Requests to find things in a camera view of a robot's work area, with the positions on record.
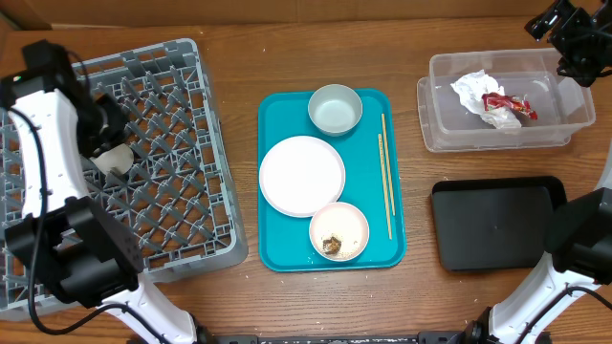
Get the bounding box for pale green bowl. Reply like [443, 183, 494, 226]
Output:
[308, 84, 363, 137]

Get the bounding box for clear plastic bin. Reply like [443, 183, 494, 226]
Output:
[417, 48, 596, 152]

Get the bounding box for white round plate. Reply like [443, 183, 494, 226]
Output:
[258, 136, 346, 218]

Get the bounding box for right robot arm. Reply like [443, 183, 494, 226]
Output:
[450, 0, 611, 344]

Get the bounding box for pink bowl with scraps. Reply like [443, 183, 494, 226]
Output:
[309, 202, 370, 262]

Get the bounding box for teal plastic tray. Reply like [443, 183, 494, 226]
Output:
[257, 88, 406, 272]

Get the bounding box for black tray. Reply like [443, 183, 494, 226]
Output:
[430, 176, 567, 273]

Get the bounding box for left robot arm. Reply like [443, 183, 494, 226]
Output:
[1, 40, 211, 343]

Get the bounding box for grey dish rack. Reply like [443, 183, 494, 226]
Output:
[1, 38, 248, 321]

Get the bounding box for white napkin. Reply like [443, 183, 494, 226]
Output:
[450, 70, 521, 129]

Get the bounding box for brown food scrap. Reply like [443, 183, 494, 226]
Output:
[322, 236, 341, 255]

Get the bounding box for red snack wrapper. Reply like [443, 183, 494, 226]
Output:
[482, 93, 538, 120]

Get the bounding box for white cup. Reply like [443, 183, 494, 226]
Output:
[91, 143, 134, 176]

